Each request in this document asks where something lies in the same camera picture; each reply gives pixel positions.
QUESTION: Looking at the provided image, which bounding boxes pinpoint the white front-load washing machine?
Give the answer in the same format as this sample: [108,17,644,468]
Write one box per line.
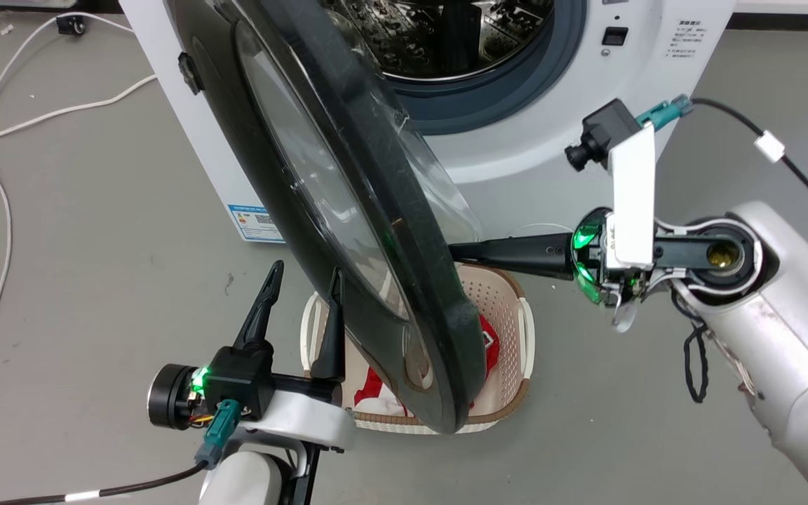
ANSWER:
[118,0,738,244]

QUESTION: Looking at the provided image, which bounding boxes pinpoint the beige perforated laundry basket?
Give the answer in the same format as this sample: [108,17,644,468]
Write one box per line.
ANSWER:
[299,263,537,435]

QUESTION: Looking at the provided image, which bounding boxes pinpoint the blue white energy label sticker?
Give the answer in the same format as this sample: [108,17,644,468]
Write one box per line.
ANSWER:
[227,203,286,244]

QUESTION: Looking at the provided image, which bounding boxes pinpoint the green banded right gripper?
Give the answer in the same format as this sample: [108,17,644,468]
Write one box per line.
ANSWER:
[447,207,658,334]

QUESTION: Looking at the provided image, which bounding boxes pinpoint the white printed notice sticker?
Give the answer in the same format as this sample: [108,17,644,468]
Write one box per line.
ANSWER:
[664,17,703,65]

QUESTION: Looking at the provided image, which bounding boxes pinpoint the red and white garment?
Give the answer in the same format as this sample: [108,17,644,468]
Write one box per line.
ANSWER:
[353,314,502,419]

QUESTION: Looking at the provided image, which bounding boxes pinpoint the long white floor cable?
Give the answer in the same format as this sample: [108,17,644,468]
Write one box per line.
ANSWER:
[0,13,135,391]

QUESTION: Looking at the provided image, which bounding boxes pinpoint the black round glass washer door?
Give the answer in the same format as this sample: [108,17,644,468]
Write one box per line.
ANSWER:
[166,0,489,435]

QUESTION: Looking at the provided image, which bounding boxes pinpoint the steel washing machine drum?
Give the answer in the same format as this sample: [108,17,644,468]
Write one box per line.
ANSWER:
[320,0,556,82]

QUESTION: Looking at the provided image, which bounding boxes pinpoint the thin black looped arm cable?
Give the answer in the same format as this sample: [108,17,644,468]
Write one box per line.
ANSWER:
[668,286,713,406]

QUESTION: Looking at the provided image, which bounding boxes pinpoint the black cable, teal plug,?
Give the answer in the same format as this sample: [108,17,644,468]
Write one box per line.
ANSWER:
[635,94,808,239]
[0,398,242,505]

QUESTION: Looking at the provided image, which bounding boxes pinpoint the short white floor cable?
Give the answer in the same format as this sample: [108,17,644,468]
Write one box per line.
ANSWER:
[0,74,159,149]

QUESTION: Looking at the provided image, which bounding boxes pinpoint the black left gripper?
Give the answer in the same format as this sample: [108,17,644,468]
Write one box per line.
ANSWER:
[147,260,346,431]

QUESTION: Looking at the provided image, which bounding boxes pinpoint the black cable, teal plug, right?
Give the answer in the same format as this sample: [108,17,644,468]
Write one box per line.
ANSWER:
[635,94,808,239]

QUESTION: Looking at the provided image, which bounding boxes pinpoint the black cable, teal plug, left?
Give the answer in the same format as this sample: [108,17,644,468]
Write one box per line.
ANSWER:
[0,398,242,505]

